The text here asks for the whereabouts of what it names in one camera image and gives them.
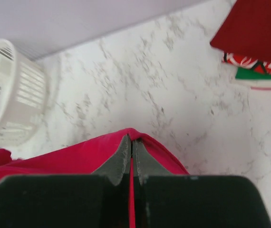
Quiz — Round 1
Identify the white plastic laundry basket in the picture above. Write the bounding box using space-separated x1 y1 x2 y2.
0 39 47 147

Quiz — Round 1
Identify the dark red folded shirt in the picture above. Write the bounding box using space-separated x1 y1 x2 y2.
210 0 271 62

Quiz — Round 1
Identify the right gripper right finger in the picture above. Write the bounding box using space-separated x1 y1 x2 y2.
133 140 174 185

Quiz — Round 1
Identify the crimson red t shirt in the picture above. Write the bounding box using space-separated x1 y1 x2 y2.
0 127 190 228

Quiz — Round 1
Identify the red patterned folded shirt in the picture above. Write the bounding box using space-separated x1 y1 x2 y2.
222 52 271 75

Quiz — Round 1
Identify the green folded shirt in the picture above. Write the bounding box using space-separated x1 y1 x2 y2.
235 68 271 80

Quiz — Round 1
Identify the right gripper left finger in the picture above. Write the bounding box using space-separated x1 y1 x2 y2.
92 134 131 185

